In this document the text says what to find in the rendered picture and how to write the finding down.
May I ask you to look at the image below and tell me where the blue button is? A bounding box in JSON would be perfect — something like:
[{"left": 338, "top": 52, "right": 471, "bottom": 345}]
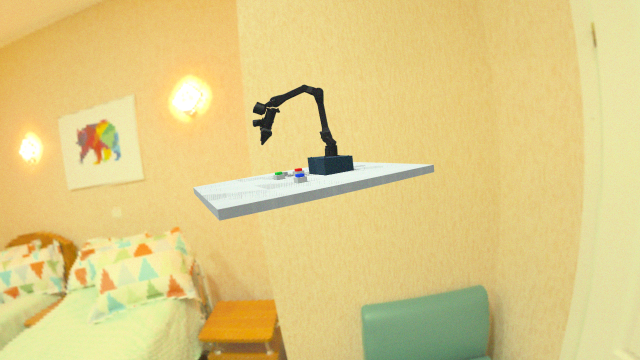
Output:
[{"left": 293, "top": 173, "right": 308, "bottom": 183}]

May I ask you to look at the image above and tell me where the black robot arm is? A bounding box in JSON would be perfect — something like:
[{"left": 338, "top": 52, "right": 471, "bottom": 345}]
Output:
[{"left": 252, "top": 84, "right": 339, "bottom": 157}]

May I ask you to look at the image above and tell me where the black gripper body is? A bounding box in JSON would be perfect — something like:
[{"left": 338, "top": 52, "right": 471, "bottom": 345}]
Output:
[{"left": 259, "top": 117, "right": 274, "bottom": 137}]

